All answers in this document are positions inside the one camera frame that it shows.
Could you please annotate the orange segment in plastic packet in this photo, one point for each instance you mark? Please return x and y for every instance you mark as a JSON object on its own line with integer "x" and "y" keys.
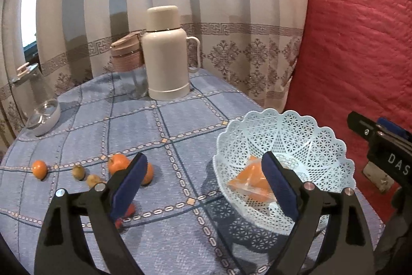
{"x": 247, "y": 180}

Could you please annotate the red quilted blanket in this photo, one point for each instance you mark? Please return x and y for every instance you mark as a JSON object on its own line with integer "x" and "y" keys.
{"x": 354, "y": 36}

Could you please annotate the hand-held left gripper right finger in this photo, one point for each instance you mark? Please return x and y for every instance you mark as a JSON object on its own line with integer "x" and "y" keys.
{"x": 280, "y": 188}

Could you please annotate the large orange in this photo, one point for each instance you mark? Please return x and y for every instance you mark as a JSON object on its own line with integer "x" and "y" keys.
{"x": 129, "y": 210}

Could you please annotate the glass carafe with white base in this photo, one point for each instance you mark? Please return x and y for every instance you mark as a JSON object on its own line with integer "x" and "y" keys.
{"x": 43, "y": 118}

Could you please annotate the orange with stem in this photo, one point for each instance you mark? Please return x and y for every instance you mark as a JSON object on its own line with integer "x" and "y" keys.
{"x": 117, "y": 164}
{"x": 148, "y": 173}

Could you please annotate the small orange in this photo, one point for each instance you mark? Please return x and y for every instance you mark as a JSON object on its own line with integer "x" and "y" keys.
{"x": 40, "y": 169}

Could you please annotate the kiwi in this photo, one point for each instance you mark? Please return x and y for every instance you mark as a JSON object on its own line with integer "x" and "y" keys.
{"x": 78, "y": 172}
{"x": 94, "y": 180}

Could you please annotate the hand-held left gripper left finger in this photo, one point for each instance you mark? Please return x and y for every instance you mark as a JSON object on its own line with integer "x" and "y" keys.
{"x": 128, "y": 188}

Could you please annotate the blue checked tablecloth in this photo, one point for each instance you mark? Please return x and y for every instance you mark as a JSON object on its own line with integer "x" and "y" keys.
{"x": 180, "y": 120}

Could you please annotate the pink lidded glass bottle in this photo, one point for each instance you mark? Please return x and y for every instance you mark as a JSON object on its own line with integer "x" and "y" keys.
{"x": 125, "y": 59}

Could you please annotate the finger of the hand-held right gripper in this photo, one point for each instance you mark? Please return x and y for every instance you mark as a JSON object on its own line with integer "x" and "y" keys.
{"x": 391, "y": 127}
{"x": 362, "y": 125}

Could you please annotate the cream thermos flask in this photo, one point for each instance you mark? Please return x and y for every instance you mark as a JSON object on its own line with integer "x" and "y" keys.
{"x": 165, "y": 62}

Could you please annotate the light blue plastic basket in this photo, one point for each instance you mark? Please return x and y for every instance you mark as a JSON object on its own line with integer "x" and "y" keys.
{"x": 289, "y": 130}

